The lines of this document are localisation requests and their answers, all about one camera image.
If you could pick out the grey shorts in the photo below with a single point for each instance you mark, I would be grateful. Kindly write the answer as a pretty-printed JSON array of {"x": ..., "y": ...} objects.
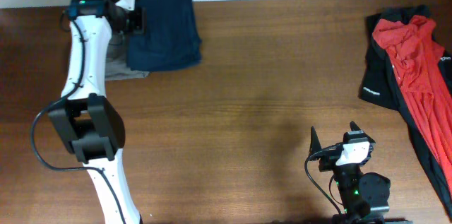
[{"x": 116, "y": 68}]

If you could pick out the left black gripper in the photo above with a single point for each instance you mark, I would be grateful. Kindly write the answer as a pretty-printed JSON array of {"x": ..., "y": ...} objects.
[{"x": 136, "y": 25}]

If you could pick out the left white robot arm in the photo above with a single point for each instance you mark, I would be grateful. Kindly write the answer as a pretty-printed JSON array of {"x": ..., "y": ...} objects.
[{"x": 86, "y": 122}]

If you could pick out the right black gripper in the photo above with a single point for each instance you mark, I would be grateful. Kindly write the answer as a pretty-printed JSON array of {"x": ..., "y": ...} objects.
[{"x": 328, "y": 162}]

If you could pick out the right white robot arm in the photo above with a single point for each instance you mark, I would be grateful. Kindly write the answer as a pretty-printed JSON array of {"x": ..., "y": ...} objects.
[{"x": 363, "y": 196}]

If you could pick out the red garment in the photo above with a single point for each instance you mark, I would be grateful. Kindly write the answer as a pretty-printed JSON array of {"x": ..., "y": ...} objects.
[{"x": 415, "y": 57}]

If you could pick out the black garment with logo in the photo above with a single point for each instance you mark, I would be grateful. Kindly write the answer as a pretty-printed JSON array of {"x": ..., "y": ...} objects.
[{"x": 379, "y": 87}]

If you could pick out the navy blue t-shirt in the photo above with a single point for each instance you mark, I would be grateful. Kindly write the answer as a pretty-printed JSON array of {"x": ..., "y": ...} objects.
[{"x": 170, "y": 42}]

